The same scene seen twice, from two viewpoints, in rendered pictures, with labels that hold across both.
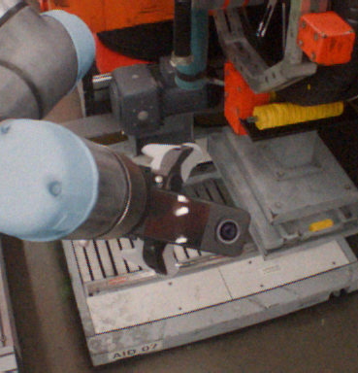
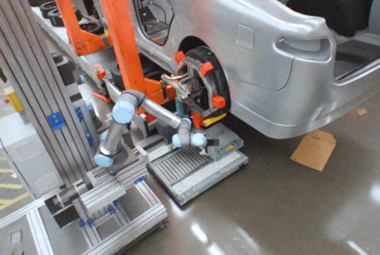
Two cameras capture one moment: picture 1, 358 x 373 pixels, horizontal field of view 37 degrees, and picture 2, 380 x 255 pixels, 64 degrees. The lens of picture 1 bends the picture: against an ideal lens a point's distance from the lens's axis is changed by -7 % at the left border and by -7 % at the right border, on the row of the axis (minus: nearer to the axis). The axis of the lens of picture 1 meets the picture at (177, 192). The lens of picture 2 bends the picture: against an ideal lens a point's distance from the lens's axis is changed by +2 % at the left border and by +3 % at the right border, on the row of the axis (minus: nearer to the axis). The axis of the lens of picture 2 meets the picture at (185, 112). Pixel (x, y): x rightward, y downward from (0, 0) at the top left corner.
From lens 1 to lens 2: 144 cm
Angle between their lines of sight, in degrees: 13
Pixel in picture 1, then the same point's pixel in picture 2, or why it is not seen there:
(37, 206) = (202, 141)
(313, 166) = (221, 131)
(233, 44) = (192, 105)
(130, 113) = (166, 131)
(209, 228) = (214, 142)
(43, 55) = (187, 125)
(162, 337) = (197, 190)
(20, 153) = (198, 136)
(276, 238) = (218, 154)
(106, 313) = (179, 188)
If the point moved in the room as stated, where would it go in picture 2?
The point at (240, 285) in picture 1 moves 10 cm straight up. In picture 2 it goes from (212, 170) to (211, 162)
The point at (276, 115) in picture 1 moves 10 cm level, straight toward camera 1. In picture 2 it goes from (209, 121) to (210, 128)
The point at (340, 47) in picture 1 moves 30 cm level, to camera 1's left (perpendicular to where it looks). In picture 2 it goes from (222, 103) to (187, 112)
